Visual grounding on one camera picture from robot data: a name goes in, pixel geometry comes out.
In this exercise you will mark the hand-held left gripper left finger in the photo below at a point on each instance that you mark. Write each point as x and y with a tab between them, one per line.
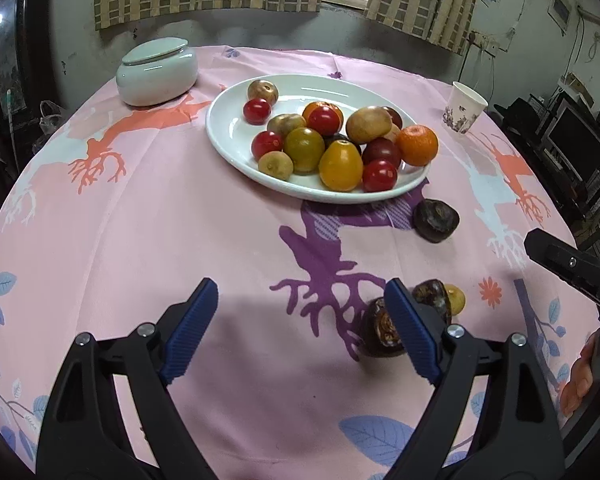
192	330

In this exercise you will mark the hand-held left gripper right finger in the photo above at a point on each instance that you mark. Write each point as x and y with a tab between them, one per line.
410	330

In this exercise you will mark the dark brown patterned fruit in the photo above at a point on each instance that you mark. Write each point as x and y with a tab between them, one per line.
377	332
432	292

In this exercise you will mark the small yellow fruit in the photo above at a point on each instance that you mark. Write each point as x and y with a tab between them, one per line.
457	300

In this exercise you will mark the dark purple mangosteen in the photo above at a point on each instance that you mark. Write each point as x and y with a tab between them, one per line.
331	139
436	220

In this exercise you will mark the red cherry tomato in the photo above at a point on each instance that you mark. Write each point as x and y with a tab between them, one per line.
257	111
380	175
267	144
324	121

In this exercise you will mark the yellow-orange oval fruit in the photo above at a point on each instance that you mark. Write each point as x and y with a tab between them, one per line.
341	166

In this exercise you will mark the dark red plum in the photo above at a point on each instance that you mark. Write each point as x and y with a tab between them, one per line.
381	152
395	117

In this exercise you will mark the orange mandarin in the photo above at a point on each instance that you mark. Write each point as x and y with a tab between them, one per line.
338	110
417	145

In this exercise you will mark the small tan fruit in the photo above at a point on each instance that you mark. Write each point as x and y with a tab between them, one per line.
275	166

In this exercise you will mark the white oval plate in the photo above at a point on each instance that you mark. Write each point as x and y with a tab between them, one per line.
230	130

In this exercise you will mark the green-yellow tomato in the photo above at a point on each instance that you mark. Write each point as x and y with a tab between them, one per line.
304	150

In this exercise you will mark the tan striped fruit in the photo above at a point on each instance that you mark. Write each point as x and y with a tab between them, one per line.
369	124

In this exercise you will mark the brown passion fruit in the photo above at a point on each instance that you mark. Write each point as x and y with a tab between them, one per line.
282	124

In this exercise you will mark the brown round fruit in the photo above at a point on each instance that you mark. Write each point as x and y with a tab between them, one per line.
262	91

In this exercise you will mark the person's right hand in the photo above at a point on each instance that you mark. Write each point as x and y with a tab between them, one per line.
580	375

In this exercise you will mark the pink printed tablecloth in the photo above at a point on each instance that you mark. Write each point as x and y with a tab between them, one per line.
180	235

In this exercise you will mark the computer monitor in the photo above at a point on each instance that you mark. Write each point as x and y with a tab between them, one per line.
577	140

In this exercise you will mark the black object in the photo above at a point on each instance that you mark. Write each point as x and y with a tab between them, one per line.
522	110

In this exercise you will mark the cardboard box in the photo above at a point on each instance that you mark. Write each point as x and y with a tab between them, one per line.
576	84

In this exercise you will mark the floral paper cup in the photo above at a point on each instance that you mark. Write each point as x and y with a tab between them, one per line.
460	110

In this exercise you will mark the white ceramic jar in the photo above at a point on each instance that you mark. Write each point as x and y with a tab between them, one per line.
155	85

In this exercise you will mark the clear plastic bag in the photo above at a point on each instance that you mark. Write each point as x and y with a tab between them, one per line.
47	117

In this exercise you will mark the white ceramic jar lid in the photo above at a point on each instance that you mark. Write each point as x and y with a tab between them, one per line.
152	50

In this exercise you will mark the thin stick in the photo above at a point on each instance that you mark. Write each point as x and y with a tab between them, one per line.
10	105

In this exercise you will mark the narrow checkered curtain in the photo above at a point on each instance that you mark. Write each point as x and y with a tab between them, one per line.
425	0

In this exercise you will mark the dark glass-door cabinet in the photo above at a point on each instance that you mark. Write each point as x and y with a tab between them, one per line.
10	35

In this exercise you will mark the wall socket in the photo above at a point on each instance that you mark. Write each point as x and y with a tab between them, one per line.
482	44

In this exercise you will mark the white wall panel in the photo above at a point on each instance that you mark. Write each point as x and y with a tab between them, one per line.
560	6

